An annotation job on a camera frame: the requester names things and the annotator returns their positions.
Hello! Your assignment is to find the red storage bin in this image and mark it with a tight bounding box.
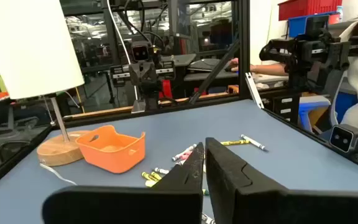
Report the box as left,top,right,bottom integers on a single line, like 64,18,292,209
277,0,344,22

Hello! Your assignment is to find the yellow crayon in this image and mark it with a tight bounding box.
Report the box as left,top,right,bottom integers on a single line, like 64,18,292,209
220,139,250,146

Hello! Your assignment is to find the white timberwolf crayon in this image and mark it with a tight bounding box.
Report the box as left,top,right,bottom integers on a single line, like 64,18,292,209
240,134,269,152

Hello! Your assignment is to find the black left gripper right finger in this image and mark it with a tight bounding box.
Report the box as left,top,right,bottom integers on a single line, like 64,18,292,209
205,137,358,224

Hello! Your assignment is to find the wooden lamp base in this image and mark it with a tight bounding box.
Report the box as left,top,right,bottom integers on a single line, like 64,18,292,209
36,129,91,167

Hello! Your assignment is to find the blue storage bin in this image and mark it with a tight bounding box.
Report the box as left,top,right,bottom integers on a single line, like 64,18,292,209
288,11,341,39

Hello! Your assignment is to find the black aluminium table frame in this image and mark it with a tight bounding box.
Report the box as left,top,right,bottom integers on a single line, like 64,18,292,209
0,0,358,197

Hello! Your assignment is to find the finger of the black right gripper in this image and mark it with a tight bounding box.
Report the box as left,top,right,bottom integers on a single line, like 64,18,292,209
143,62,157,87
129,62,144,86

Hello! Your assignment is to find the black drawer cabinet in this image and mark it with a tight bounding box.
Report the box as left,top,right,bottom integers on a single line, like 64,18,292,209
261,90,301,125

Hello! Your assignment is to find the silver lamp pole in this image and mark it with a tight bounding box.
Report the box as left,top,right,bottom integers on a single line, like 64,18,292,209
50,96,71,142

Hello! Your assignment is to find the grey table-level camera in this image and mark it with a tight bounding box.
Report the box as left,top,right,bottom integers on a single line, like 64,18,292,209
329,123,358,154

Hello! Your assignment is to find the silver metal bracket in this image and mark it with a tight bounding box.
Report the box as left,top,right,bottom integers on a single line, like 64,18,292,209
245,72,265,110

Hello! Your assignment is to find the orange plastic bin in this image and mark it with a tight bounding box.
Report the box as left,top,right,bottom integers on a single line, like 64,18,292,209
75,124,146,174

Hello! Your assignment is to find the person's forearm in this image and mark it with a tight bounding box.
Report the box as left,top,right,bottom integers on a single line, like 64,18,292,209
237,62,290,77

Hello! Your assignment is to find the person's hand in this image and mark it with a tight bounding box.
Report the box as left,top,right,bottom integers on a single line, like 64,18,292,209
227,57,241,73

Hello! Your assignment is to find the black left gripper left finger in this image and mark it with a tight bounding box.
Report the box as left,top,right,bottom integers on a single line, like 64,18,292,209
41,141,205,224

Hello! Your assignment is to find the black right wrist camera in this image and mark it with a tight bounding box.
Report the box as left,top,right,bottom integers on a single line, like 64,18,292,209
131,39,155,62

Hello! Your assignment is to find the blue stool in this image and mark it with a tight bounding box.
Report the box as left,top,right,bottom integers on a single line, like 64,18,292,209
297,95,333,133

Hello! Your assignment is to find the lamp pull chain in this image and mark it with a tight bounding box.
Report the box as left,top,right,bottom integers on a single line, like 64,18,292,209
42,96,57,127

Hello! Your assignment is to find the white pink crayon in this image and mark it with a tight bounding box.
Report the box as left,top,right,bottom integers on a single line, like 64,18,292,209
171,143,198,162

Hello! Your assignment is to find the white lamp shade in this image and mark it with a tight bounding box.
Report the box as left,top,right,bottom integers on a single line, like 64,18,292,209
0,0,85,100

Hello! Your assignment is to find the white lamp cable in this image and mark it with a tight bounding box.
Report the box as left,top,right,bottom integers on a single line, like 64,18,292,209
39,161,78,186

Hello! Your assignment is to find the white hanging cable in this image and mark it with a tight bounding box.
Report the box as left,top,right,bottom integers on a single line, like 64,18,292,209
106,0,140,101

